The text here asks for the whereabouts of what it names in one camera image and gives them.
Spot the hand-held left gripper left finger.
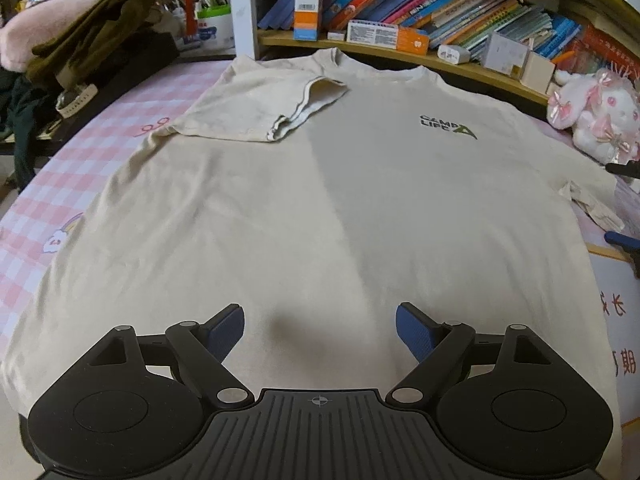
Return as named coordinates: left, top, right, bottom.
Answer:
left=82, top=303, right=254, bottom=408

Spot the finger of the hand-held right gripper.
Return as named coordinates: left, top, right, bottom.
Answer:
left=604, top=231, right=640, bottom=281
left=605, top=160, right=640, bottom=182

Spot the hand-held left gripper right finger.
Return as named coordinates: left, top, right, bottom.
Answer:
left=388, top=302, right=557, bottom=407

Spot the beige t-shirt with chest logo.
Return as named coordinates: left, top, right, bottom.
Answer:
left=0, top=47, right=626, bottom=441

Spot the pink and white plush bunny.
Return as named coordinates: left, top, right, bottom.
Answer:
left=546, top=69, right=640, bottom=165

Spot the cream cardboard box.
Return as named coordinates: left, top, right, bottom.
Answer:
left=520, top=52, right=557, bottom=95

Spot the white cardboard box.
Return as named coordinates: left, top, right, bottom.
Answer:
left=481, top=30, right=531, bottom=80

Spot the white charger plug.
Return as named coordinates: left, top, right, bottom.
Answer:
left=437, top=44, right=472, bottom=65

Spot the pink checked cartoon bedsheet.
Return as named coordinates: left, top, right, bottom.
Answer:
left=0, top=57, right=640, bottom=461

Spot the dark cloth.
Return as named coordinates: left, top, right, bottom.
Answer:
left=0, top=67, right=67, bottom=192

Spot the white and orange carton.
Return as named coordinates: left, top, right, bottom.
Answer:
left=346, top=20, right=431, bottom=56

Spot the wooden bookshelf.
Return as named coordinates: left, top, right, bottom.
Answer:
left=227, top=0, right=640, bottom=107

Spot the white pen holder with pens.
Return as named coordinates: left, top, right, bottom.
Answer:
left=165, top=0, right=235, bottom=52

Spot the tall blue and orange box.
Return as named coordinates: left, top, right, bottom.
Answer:
left=293, top=0, right=325, bottom=42

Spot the olive brown cloth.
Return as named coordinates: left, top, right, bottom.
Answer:
left=27, top=0, right=162, bottom=86

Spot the pink plush pillow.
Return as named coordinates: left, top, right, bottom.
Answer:
left=0, top=0, right=103, bottom=73

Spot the white watch strap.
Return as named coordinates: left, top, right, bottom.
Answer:
left=55, top=84, right=99, bottom=119

